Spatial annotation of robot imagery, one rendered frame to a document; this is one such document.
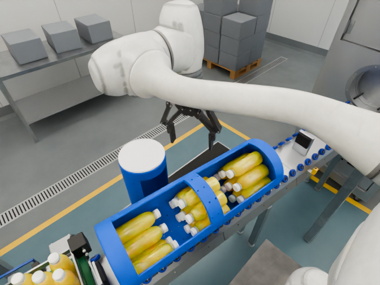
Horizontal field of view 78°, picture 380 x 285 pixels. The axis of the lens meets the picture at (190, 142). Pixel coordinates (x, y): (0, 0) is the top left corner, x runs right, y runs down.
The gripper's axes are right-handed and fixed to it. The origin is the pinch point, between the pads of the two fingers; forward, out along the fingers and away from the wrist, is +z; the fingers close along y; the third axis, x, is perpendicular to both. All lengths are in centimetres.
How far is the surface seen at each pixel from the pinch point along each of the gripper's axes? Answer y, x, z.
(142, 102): -163, 210, 133
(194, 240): 3.3, -13.8, 40.6
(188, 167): -48, 100, 130
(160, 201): -19.6, 1.4, 43.9
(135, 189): -46, 14, 61
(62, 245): -64, -27, 61
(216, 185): 6.1, 9.6, 33.1
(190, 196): -2.9, 0.0, 31.9
